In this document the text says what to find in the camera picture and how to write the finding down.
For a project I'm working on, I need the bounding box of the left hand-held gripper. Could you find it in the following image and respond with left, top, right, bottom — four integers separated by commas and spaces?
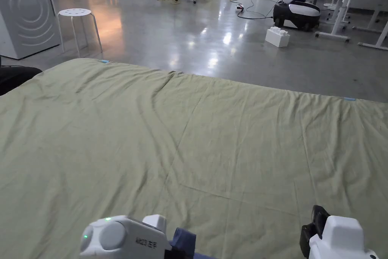
79, 215, 186, 259

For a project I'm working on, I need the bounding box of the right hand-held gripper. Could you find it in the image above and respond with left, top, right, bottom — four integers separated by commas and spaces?
299, 205, 378, 259

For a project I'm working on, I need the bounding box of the dark blue garment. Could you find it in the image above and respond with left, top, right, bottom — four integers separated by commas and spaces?
168, 227, 217, 259

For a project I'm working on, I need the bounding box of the bed with pale green sheet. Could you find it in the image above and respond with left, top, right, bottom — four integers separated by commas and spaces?
0, 58, 388, 259

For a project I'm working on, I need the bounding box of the black chair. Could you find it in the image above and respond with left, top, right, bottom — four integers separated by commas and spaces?
0, 65, 43, 96

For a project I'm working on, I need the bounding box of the white foam block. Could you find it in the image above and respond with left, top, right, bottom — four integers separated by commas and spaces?
265, 27, 291, 49

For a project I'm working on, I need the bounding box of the white round stool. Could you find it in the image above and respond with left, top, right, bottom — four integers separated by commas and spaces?
56, 8, 103, 58

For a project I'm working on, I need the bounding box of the white and black robot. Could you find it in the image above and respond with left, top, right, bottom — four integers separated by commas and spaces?
272, 0, 322, 32

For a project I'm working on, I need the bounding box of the white washing machine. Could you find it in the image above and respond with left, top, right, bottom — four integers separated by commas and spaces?
0, 0, 63, 60

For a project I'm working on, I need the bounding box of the black cable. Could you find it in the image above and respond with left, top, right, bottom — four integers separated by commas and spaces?
230, 0, 284, 20

